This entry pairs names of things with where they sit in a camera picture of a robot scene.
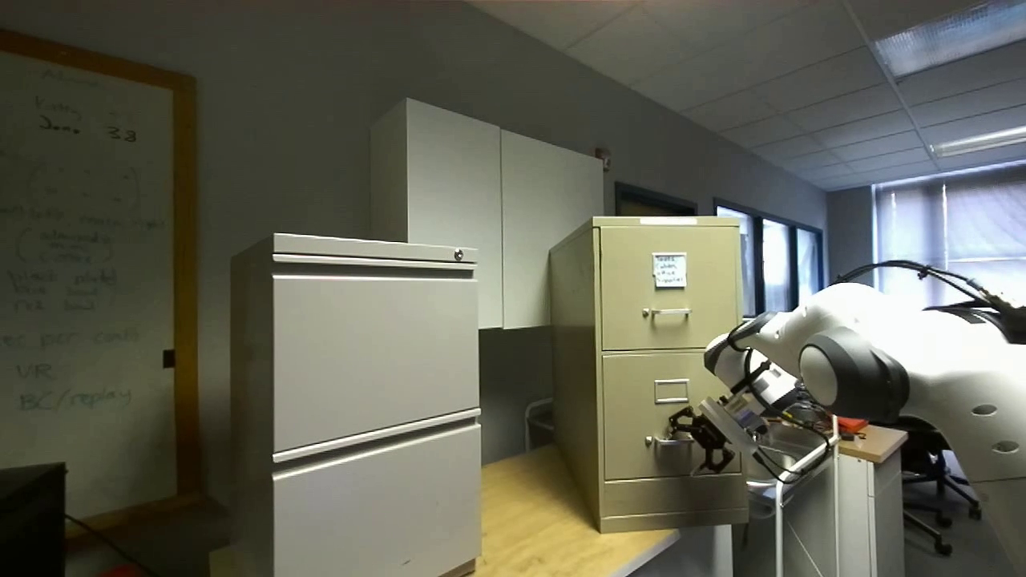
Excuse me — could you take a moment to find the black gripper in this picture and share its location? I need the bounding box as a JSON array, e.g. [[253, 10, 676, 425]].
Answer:
[[671, 396, 835, 482]]

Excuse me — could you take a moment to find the beige bottom drawer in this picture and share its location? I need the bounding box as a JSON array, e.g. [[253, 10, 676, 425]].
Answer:
[[598, 351, 726, 482]]

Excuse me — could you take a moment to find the beige drawer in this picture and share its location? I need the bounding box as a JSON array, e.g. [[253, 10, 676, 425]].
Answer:
[[598, 351, 726, 482], [598, 226, 739, 351]]

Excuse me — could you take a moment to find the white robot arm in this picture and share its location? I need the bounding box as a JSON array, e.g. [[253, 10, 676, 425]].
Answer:
[[671, 282, 1026, 574]]

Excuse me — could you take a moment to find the beige filing cabinet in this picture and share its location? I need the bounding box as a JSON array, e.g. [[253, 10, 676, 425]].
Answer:
[[548, 214, 748, 533]]

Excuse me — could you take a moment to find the beige top drawer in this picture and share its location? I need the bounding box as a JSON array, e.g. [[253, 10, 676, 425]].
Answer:
[[598, 226, 739, 351]]

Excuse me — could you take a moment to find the white base cabinet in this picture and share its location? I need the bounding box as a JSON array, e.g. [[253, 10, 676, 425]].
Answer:
[[733, 427, 908, 577]]

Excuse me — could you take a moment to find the grey lateral cabinet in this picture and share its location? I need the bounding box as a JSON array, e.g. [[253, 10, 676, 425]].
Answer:
[[231, 230, 480, 577]]

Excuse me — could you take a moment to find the wooden counter top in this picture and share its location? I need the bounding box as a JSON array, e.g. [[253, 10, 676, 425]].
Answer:
[[475, 449, 679, 577]]

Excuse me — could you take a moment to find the black office chair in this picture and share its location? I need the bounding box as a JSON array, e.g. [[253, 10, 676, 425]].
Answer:
[[898, 417, 980, 559]]

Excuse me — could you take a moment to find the wood framed whiteboard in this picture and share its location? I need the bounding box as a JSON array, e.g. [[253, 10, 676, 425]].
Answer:
[[0, 28, 201, 525]]

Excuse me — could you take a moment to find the black monitor corner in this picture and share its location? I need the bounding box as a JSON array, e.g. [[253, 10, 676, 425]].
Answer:
[[0, 465, 65, 577]]

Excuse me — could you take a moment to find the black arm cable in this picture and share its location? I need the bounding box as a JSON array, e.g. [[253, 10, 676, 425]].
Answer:
[[830, 258, 1026, 325]]

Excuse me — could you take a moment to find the white wall cupboard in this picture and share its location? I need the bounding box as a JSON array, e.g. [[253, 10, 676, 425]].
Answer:
[[372, 99, 603, 330]]

